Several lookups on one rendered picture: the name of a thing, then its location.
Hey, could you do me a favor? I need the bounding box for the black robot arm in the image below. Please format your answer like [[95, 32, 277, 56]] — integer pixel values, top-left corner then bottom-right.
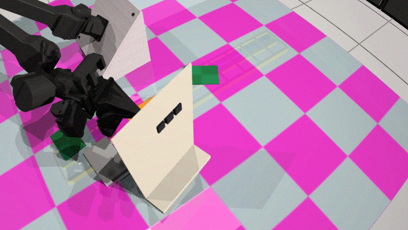
[[0, 0, 108, 138]]

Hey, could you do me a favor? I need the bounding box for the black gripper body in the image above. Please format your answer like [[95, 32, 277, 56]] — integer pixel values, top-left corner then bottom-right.
[[62, 53, 123, 138]]

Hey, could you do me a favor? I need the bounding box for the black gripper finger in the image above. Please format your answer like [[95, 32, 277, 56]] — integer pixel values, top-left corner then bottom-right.
[[101, 108, 134, 125], [93, 77, 141, 114]]

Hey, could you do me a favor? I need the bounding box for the cream panel with slots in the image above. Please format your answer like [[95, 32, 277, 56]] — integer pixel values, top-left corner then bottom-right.
[[111, 63, 211, 214]]

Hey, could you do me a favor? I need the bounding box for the orange square mat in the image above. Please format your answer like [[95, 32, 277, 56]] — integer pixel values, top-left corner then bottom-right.
[[138, 96, 154, 109]]

